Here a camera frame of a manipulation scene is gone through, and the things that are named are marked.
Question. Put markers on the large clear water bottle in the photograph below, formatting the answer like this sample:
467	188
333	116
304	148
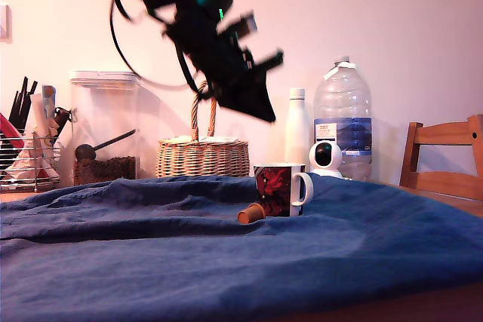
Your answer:
345	111

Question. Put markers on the red print mug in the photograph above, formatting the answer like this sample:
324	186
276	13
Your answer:
274	190

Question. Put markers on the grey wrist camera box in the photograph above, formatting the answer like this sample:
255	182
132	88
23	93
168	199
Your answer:
249	24

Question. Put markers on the white wall plate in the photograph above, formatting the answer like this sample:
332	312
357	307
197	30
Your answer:
3	23

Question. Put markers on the clear container with white lid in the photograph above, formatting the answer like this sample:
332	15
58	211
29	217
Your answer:
103	111

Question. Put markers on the small white round camera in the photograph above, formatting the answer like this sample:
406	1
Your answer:
327	165

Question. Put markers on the red utensil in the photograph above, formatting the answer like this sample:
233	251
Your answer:
7	129

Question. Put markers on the white insulated bottle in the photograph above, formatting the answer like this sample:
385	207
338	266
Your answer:
296	129

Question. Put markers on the blue cloth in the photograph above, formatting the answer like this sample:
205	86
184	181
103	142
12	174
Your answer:
264	261

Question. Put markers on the wooden chair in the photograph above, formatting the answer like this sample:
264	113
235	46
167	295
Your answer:
441	137

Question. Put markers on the wicker basket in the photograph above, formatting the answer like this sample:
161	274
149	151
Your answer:
202	161

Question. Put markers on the coffee beans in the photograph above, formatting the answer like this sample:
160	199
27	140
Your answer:
107	171

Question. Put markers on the black coffee scoop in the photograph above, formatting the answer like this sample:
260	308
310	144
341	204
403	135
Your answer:
84	152

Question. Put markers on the blue and orange packet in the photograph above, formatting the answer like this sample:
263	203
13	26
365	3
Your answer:
49	96

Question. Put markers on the brown coffee capsule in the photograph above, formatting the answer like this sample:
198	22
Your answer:
250	214

